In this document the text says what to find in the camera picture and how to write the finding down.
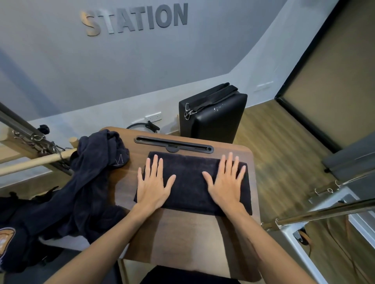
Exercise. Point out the person's right hand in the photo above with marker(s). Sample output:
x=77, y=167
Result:
x=227, y=190

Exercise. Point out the grey panel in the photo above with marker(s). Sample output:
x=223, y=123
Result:
x=351, y=161

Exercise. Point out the person's right forearm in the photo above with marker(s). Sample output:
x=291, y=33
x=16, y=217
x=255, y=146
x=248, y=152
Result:
x=263, y=251

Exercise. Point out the silver metal frame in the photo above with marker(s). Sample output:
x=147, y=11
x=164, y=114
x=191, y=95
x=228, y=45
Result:
x=296, y=251

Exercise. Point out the person's left hand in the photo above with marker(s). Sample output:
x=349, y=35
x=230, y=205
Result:
x=153, y=190

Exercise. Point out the chrome tower pole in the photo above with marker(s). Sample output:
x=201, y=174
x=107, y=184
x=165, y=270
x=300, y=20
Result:
x=17, y=124

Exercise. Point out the grey wall letters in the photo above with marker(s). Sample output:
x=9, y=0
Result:
x=137, y=19

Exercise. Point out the wooden roll bar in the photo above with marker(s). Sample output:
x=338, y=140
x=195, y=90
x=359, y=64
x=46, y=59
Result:
x=29, y=164

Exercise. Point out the wooden tower frame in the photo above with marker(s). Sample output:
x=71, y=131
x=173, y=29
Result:
x=73, y=142

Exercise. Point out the dark navy towel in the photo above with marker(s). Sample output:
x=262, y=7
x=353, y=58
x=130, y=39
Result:
x=99, y=149
x=190, y=184
x=79, y=204

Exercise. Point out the black printed backpack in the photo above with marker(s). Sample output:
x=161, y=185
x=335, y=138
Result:
x=17, y=210

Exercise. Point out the white wall socket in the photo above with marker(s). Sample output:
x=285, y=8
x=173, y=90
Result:
x=153, y=117

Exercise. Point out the brown wooden side table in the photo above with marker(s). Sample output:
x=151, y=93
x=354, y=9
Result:
x=187, y=234

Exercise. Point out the black padded box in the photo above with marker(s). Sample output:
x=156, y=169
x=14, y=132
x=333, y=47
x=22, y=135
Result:
x=222, y=123

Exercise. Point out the person's black shorts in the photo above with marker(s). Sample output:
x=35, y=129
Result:
x=187, y=276

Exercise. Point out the chrome frame pole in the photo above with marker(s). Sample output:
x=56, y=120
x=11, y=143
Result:
x=322, y=213

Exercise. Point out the person's left forearm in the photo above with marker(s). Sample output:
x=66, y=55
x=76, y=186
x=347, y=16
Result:
x=102, y=248

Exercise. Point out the brown blind with black frame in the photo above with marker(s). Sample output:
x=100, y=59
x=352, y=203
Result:
x=337, y=73

